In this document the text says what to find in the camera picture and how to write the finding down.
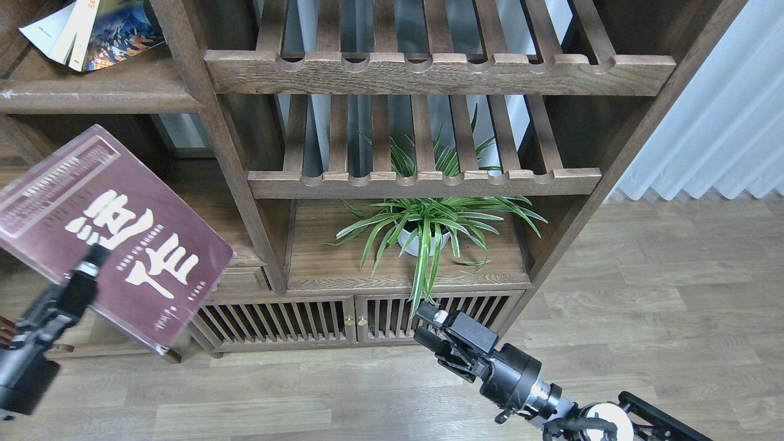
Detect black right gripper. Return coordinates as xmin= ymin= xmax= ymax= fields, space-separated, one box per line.
xmin=413 ymin=303 xmax=541 ymax=410

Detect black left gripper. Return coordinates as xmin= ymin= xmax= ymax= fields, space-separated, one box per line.
xmin=1 ymin=244 xmax=110 ymax=421

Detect maroon book white characters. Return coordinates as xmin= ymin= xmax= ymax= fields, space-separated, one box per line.
xmin=1 ymin=124 xmax=235 ymax=354

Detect yellow green book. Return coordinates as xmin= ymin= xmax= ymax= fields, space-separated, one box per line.
xmin=19 ymin=1 xmax=83 ymax=65

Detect colourful cover paperback book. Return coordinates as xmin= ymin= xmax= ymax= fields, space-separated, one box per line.
xmin=65 ymin=1 xmax=165 ymax=72

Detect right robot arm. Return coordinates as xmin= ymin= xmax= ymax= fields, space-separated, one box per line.
xmin=414 ymin=303 xmax=706 ymax=440

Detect white plant pot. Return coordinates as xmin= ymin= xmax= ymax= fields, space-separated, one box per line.
xmin=398 ymin=222 xmax=451 ymax=257

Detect green spider plant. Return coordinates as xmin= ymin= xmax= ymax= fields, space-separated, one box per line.
xmin=325 ymin=104 xmax=549 ymax=316

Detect dark wooden bookshelf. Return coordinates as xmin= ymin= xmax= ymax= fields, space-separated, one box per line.
xmin=2 ymin=1 xmax=747 ymax=331

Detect white curtain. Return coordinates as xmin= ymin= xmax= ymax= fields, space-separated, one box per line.
xmin=610 ymin=1 xmax=783 ymax=202

